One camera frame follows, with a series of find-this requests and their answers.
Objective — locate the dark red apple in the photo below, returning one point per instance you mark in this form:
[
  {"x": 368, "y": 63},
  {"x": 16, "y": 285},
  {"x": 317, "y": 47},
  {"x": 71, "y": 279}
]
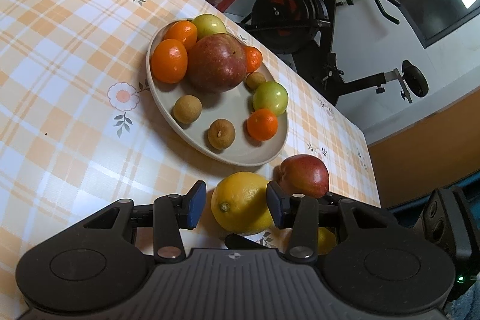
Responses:
[{"x": 303, "y": 175}]

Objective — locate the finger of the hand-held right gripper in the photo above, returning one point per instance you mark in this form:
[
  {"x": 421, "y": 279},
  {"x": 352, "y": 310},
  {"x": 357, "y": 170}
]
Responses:
[{"x": 242, "y": 242}]

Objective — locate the mottled red green apple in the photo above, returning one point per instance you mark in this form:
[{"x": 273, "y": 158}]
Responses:
[{"x": 217, "y": 63}]

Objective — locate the small oval mandarin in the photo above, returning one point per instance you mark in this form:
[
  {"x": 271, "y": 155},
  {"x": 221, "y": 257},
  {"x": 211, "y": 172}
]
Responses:
[
  {"x": 182, "y": 33},
  {"x": 262, "y": 124},
  {"x": 169, "y": 60}
]

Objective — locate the large green round fruit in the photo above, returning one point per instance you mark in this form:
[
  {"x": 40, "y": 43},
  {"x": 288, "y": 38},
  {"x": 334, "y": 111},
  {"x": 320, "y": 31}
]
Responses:
[{"x": 270, "y": 98}]

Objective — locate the brown longan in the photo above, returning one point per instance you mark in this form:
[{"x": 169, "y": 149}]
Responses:
[
  {"x": 222, "y": 133},
  {"x": 255, "y": 80},
  {"x": 187, "y": 110}
]

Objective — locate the orange checkered floral tablecloth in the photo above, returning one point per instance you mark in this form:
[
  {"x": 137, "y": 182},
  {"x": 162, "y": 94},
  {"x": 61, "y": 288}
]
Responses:
[{"x": 56, "y": 42}]

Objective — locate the small green round fruit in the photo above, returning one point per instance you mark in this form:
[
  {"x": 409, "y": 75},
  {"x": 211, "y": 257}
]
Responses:
[{"x": 209, "y": 25}]

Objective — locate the black exercise bike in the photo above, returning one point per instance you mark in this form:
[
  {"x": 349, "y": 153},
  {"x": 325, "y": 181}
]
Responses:
[{"x": 285, "y": 20}]

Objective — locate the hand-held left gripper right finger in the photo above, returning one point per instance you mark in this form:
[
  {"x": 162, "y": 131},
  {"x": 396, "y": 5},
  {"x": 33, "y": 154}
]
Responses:
[{"x": 275, "y": 205}]

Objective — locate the orange wooden board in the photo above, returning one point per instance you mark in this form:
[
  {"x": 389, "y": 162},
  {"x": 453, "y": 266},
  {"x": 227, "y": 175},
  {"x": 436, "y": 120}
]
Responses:
[{"x": 412, "y": 162}]

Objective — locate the round orange tangerine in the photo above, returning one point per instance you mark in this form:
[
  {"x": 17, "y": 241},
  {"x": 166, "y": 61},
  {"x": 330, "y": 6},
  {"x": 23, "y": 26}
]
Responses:
[{"x": 254, "y": 59}]

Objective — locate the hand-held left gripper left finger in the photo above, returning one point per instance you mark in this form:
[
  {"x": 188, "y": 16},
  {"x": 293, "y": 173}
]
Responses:
[{"x": 195, "y": 205}]

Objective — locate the beige round plate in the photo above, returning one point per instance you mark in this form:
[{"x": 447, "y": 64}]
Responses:
[{"x": 232, "y": 110}]

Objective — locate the yellow lemon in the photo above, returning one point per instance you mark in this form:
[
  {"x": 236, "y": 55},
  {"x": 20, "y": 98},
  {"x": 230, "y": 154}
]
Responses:
[
  {"x": 242, "y": 203},
  {"x": 325, "y": 239}
]

